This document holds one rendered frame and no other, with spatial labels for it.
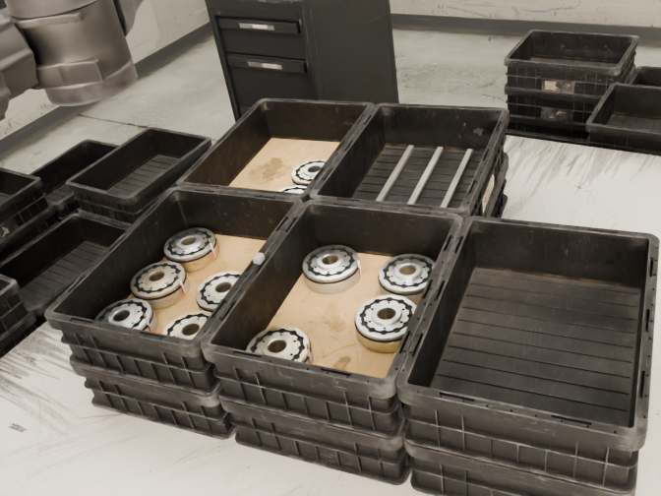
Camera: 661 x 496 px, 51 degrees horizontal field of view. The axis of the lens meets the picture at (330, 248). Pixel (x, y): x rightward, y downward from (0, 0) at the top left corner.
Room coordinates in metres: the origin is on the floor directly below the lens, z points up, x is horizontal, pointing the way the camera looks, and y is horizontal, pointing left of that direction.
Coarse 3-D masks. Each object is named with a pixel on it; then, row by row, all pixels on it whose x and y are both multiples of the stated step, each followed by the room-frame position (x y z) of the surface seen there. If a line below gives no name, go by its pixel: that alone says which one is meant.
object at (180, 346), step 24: (168, 192) 1.22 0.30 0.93; (192, 192) 1.20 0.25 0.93; (216, 192) 1.18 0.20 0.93; (240, 192) 1.17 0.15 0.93; (144, 216) 1.14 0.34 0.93; (288, 216) 1.05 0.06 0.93; (120, 240) 1.08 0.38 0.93; (96, 264) 1.01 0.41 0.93; (72, 288) 0.95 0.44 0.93; (48, 312) 0.90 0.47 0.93; (216, 312) 0.83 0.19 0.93; (96, 336) 0.84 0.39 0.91; (120, 336) 0.82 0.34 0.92; (144, 336) 0.80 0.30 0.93; (168, 336) 0.79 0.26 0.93
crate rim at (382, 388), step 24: (408, 216) 0.99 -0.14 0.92; (432, 216) 0.97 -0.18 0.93; (456, 216) 0.96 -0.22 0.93; (264, 264) 0.92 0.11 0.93; (240, 288) 0.87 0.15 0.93; (432, 288) 0.79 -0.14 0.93; (216, 336) 0.77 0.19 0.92; (216, 360) 0.74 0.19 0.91; (240, 360) 0.72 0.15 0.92; (264, 360) 0.70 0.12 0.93; (288, 360) 0.69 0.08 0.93; (336, 384) 0.64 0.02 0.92; (360, 384) 0.63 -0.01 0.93; (384, 384) 0.62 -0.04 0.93
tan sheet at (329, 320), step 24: (360, 264) 1.00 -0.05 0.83; (360, 288) 0.94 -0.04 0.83; (288, 312) 0.91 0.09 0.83; (312, 312) 0.90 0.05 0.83; (336, 312) 0.89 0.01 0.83; (312, 336) 0.84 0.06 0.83; (336, 336) 0.83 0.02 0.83; (336, 360) 0.77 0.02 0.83; (360, 360) 0.77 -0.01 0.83; (384, 360) 0.76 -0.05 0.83
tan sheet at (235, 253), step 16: (224, 240) 1.16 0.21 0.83; (240, 240) 1.15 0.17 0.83; (256, 240) 1.14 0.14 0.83; (224, 256) 1.11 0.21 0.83; (240, 256) 1.10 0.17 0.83; (192, 272) 1.07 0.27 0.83; (208, 272) 1.07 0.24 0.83; (240, 272) 1.05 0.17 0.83; (192, 288) 1.02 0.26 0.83; (176, 304) 0.99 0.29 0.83; (192, 304) 0.98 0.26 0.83; (160, 320) 0.95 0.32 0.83
